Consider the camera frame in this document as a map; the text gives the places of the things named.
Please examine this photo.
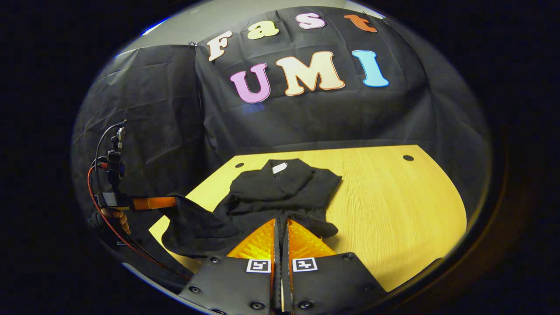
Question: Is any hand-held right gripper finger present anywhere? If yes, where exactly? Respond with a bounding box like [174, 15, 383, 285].
[179, 218, 281, 315]
[281, 218, 388, 315]

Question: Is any black shirt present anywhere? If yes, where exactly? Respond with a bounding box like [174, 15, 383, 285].
[161, 158, 343, 259]

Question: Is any black backdrop cloth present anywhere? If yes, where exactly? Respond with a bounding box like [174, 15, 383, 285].
[71, 5, 493, 280]

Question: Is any red cable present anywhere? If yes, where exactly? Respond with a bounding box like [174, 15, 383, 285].
[87, 164, 193, 280]

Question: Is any black cable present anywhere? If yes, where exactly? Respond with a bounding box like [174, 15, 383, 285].
[94, 122, 127, 169]

